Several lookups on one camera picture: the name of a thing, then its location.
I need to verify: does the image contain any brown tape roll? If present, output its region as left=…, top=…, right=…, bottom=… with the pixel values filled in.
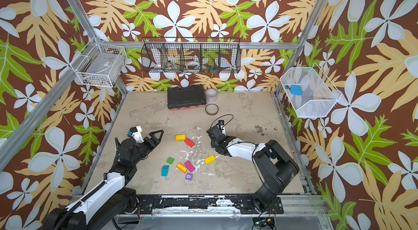
left=205, top=104, right=219, bottom=116

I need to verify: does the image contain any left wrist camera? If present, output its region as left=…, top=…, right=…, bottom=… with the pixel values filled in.
left=127, top=126, right=144, bottom=144

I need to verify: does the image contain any teal wood block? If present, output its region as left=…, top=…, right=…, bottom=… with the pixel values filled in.
left=161, top=165, right=169, bottom=177

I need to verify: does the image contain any white wire basket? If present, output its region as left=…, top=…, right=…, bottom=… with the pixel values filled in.
left=280, top=64, right=342, bottom=119
left=71, top=38, right=127, bottom=87

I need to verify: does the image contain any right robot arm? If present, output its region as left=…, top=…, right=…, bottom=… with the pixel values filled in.
left=206, top=125, right=299, bottom=212

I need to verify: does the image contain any white wire basket right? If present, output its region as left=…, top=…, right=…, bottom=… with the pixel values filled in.
left=280, top=64, right=342, bottom=119

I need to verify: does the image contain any white wire basket left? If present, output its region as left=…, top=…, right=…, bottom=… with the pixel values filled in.
left=71, top=38, right=127, bottom=87

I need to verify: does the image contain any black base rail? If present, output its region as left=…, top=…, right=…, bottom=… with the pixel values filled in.
left=137, top=194, right=284, bottom=215

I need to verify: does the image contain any blue object in basket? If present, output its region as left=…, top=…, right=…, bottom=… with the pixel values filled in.
left=285, top=85, right=303, bottom=96

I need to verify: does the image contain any white tape roll in basket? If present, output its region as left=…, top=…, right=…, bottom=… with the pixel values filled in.
left=186, top=61, right=200, bottom=70

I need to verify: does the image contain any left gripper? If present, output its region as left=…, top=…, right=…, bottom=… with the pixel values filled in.
left=131, top=129, right=163, bottom=166

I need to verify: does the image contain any magenta wood block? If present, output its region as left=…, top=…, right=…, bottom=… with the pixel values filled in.
left=185, top=160, right=196, bottom=173

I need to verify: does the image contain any green cube block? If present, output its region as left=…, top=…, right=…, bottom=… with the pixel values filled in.
left=167, top=157, right=174, bottom=165

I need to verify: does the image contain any red block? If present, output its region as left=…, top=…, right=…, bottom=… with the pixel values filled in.
left=185, top=138, right=195, bottom=148

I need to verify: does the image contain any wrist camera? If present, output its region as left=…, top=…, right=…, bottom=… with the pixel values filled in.
left=127, top=126, right=144, bottom=144
left=218, top=120, right=225, bottom=130

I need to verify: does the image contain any purple number cube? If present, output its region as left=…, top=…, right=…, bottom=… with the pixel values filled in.
left=186, top=173, right=193, bottom=181

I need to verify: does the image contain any black wire basket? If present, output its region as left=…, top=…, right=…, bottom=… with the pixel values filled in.
left=139, top=37, right=242, bottom=74

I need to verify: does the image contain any orange cylinder block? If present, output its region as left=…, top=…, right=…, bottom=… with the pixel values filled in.
left=176, top=163, right=188, bottom=173

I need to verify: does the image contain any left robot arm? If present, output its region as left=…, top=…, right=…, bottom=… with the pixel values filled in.
left=44, top=129, right=164, bottom=230

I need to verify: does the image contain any yellow block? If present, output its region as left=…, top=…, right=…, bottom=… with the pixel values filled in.
left=204, top=155, right=216, bottom=164
left=175, top=134, right=187, bottom=141

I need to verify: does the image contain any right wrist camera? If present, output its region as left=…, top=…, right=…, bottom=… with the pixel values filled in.
left=218, top=120, right=225, bottom=130

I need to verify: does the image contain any black tool case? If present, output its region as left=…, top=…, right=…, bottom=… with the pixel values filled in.
left=167, top=84, right=207, bottom=110

